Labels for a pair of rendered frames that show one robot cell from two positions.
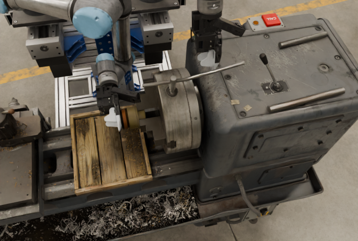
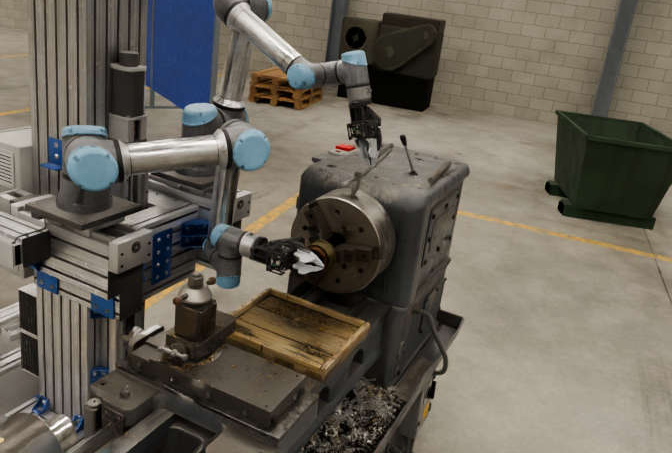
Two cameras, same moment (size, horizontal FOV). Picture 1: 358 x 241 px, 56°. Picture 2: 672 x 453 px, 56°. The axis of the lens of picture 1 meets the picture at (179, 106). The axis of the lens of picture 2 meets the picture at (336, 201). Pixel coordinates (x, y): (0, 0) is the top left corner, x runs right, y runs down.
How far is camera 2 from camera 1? 1.57 m
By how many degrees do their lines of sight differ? 53
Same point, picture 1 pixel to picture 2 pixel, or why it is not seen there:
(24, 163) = (248, 359)
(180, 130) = (384, 229)
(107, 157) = (304, 336)
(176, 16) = not seen: hidden behind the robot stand
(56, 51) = (146, 251)
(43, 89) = not seen: outside the picture
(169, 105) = (363, 206)
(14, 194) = (283, 384)
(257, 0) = not seen: hidden behind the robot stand
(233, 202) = (414, 374)
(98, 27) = (266, 148)
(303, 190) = (448, 333)
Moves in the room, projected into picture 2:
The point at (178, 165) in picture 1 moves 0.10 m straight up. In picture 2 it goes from (370, 314) to (375, 286)
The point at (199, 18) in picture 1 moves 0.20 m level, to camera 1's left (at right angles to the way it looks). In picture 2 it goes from (361, 106) to (316, 109)
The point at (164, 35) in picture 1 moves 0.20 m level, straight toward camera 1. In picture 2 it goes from (244, 206) to (286, 224)
